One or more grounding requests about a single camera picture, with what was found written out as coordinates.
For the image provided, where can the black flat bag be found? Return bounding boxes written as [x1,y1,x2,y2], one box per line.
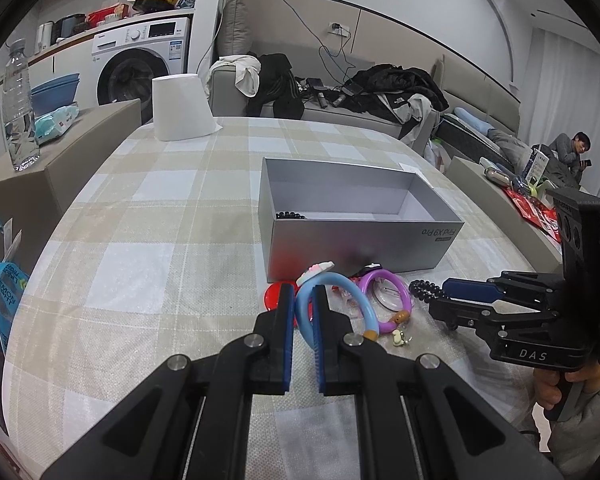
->
[132,0,177,14]

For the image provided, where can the wet wipes pack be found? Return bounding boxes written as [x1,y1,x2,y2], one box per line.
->
[34,102,81,140]

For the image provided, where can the white kettle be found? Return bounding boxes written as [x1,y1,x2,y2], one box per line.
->
[35,21,56,54]

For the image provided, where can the black spiral hair tie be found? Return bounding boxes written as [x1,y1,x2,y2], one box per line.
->
[409,280,444,304]

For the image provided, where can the white garment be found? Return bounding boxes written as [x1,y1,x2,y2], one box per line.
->
[210,54,262,98]

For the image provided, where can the person's right forearm grey sleeve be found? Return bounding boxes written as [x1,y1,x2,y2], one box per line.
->
[525,380,600,480]

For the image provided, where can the grey pillow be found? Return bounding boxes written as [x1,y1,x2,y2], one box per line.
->
[216,0,254,61]

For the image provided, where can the clear water bottle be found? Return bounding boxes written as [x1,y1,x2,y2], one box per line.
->
[0,37,42,172]

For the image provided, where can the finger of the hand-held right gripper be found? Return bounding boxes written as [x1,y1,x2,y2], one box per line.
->
[441,270,567,307]
[427,299,565,335]

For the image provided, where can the grey blanket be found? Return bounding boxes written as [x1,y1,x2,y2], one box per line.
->
[487,128,534,162]

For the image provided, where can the white washing machine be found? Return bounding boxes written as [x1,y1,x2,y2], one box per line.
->
[91,16,191,126]

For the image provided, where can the white translucent round case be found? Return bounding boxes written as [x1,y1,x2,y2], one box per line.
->
[370,280,407,313]

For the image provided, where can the white toilet paper roll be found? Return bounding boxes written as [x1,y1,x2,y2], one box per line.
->
[151,73,222,142]

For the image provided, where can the white counter cabinet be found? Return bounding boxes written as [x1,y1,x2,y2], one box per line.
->
[27,35,99,111]

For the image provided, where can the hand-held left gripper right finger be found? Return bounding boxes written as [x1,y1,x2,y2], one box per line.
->
[312,284,563,480]

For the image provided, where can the grey cardboard box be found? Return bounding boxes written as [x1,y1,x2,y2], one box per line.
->
[257,156,466,285]

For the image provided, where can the grey sofa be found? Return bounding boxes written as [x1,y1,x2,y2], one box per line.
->
[209,67,441,153]

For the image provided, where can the silver case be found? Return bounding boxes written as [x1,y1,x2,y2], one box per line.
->
[485,167,514,187]

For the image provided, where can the light blue pillow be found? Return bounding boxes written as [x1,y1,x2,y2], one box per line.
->
[452,106,492,134]

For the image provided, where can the black white jacket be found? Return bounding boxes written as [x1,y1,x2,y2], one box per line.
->
[380,92,438,142]

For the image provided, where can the black striped garment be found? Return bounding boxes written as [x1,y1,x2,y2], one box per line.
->
[245,52,306,120]

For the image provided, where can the blue cable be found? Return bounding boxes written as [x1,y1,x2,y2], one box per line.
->
[242,0,357,87]

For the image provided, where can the black kitchen appliance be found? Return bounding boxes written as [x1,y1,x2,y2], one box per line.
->
[55,14,88,42]

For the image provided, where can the red snack packets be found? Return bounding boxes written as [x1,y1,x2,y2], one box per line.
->
[502,187,564,244]

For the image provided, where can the red round hair accessory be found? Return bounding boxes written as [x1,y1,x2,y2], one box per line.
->
[264,281,301,314]

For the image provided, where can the purple ring bracelet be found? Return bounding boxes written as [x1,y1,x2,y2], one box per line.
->
[356,263,413,333]

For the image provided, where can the white curtain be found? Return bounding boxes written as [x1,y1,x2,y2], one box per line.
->
[530,25,600,201]

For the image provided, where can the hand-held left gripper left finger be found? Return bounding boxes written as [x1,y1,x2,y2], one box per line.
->
[40,284,297,480]

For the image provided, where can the checked tablecloth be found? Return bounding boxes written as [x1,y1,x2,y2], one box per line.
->
[2,116,556,480]

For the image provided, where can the light blue ring bracelet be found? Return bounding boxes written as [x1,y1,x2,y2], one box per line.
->
[295,271,379,356]

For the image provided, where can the stacked blue basins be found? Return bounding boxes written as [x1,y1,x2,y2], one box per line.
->
[30,73,82,117]

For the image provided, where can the person's right hand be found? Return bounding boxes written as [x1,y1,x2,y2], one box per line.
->
[532,360,600,411]

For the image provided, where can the blue plastic bag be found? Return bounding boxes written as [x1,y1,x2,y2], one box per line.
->
[0,209,31,352]

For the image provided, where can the beige bench seat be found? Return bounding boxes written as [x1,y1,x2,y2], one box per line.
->
[445,156,566,273]
[0,98,143,281]

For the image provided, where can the red box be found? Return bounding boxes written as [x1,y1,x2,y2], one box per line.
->
[86,4,131,27]

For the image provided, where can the bed mattress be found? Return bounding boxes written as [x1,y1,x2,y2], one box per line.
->
[437,105,531,172]

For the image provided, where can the white carton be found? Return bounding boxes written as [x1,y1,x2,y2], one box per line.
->
[525,145,551,184]

